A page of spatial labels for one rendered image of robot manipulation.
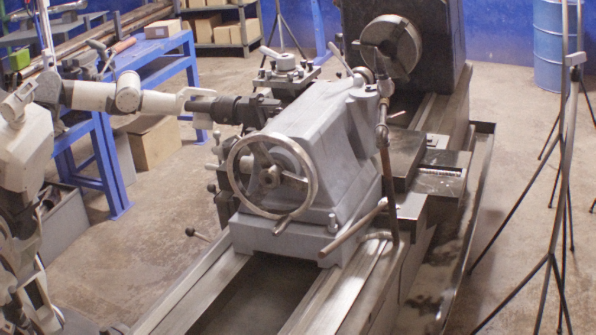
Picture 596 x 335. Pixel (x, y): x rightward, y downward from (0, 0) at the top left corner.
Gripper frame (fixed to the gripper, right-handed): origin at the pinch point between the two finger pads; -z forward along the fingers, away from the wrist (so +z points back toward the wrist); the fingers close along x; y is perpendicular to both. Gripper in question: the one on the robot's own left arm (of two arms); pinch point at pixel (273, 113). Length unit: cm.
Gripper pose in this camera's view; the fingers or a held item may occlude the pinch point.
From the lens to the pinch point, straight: 166.4
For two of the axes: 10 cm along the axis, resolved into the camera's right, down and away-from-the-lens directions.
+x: -2.2, -7.5, -6.2
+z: -9.0, -0.9, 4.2
